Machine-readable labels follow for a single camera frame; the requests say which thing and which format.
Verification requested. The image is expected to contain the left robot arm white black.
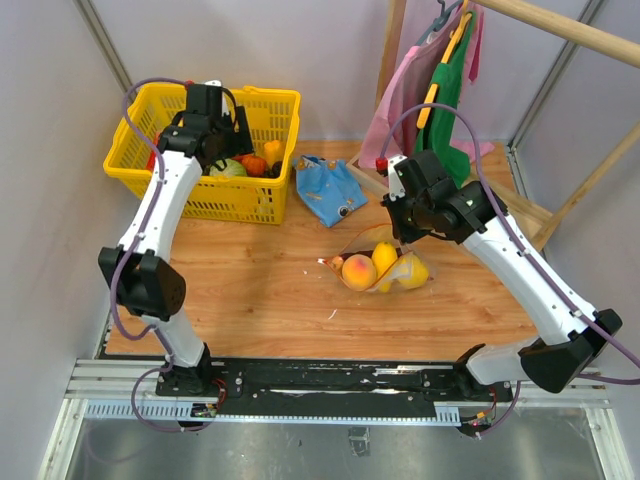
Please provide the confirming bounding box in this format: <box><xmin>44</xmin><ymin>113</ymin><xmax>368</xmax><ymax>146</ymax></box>
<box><xmin>98</xmin><ymin>80</ymin><xmax>251</xmax><ymax>396</ymax></box>

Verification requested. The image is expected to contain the grey hanger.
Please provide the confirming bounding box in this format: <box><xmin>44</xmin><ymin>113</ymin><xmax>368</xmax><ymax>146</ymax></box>
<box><xmin>415</xmin><ymin>0</ymin><xmax>463</xmax><ymax>46</ymax></box>

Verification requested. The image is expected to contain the green shirt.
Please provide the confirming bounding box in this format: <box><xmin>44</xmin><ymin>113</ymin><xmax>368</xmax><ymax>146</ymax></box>
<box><xmin>414</xmin><ymin>11</ymin><xmax>476</xmax><ymax>187</ymax></box>

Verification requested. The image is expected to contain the orange bell pepper toy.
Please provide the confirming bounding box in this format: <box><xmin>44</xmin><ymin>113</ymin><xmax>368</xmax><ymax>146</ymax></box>
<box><xmin>263</xmin><ymin>140</ymin><xmax>284</xmax><ymax>168</ymax></box>

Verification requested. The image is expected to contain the blue patterned cloth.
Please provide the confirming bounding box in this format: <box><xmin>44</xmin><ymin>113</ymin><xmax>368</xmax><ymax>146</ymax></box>
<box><xmin>295</xmin><ymin>155</ymin><xmax>368</xmax><ymax>228</ymax></box>

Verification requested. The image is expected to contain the green cabbage toy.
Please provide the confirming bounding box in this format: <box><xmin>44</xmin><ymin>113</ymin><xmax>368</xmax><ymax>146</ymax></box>
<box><xmin>208</xmin><ymin>158</ymin><xmax>247</xmax><ymax>178</ymax></box>

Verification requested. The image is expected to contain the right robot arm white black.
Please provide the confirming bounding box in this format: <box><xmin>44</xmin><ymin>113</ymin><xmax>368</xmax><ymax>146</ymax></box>
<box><xmin>375</xmin><ymin>151</ymin><xmax>622</xmax><ymax>400</ymax></box>

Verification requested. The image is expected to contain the small orange pumpkin toy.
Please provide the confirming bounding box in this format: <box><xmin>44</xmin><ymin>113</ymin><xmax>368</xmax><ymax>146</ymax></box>
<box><xmin>240</xmin><ymin>154</ymin><xmax>268</xmax><ymax>177</ymax></box>

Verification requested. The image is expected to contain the wooden clothes rack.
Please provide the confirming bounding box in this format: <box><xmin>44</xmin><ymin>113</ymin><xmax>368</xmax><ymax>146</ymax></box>
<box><xmin>344</xmin><ymin>0</ymin><xmax>640</xmax><ymax>279</ymax></box>

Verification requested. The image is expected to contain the yellow hanger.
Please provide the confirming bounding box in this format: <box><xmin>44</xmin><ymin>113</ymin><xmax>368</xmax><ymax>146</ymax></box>
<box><xmin>424</xmin><ymin>12</ymin><xmax>473</xmax><ymax>104</ymax></box>

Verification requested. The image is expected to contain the peach toy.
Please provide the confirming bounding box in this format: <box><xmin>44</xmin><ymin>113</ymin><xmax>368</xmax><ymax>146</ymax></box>
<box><xmin>341</xmin><ymin>254</ymin><xmax>377</xmax><ymax>291</ymax></box>

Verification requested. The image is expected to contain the yellow lemon toy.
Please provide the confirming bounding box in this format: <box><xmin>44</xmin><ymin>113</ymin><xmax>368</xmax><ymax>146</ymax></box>
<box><xmin>397</xmin><ymin>254</ymin><xmax>430</xmax><ymax>290</ymax></box>

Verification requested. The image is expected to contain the pink shirt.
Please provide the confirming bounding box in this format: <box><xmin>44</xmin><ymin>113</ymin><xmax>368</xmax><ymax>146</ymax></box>
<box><xmin>358</xmin><ymin>6</ymin><xmax>484</xmax><ymax>169</ymax></box>

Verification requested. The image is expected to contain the clear zip top bag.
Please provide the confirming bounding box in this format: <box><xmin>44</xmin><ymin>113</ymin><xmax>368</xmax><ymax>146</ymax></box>
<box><xmin>317</xmin><ymin>224</ymin><xmax>434</xmax><ymax>294</ymax></box>

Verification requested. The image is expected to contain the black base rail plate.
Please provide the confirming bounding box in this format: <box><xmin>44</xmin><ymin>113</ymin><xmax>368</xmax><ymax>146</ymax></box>
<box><xmin>156</xmin><ymin>357</ymin><xmax>512</xmax><ymax>421</ymax></box>

